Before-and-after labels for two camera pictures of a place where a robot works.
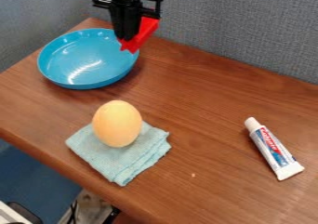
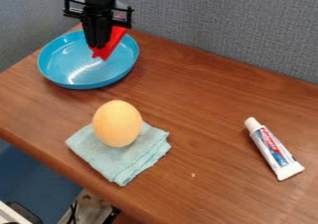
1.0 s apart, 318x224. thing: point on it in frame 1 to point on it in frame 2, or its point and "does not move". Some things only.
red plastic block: [150, 25] to [115, 37]
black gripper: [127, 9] to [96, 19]
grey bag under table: [88, 209] does not move
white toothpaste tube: [281, 160] does not move
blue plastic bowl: [84, 59] does not move
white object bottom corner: [13, 213] does not move
